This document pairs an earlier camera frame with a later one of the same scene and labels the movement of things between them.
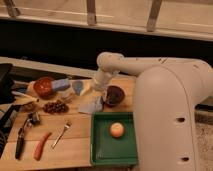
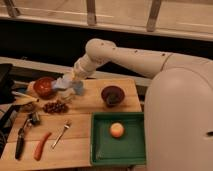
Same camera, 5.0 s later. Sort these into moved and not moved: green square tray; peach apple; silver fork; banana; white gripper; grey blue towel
Moved: white gripper; grey blue towel
Not moved: peach apple; green square tray; banana; silver fork
